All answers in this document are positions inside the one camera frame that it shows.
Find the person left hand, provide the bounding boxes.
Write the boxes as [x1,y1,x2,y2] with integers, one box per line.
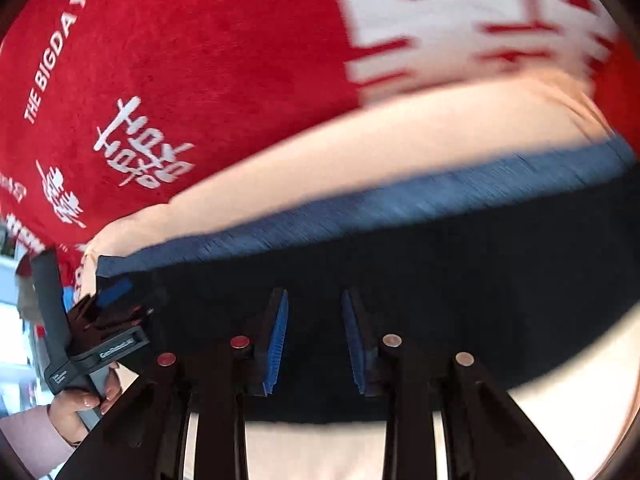
[48,363,122,446]

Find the red sofa cover white characters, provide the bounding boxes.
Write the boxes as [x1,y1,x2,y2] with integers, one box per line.
[1,0,639,296]

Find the pink sleeved left forearm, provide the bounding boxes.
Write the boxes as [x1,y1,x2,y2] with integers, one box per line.
[1,405,74,479]

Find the beige sofa seat cushion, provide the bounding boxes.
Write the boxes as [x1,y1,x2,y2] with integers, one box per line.
[81,68,639,479]

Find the black pants blue patterned waistband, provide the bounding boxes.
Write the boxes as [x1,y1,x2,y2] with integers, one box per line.
[96,136,639,424]

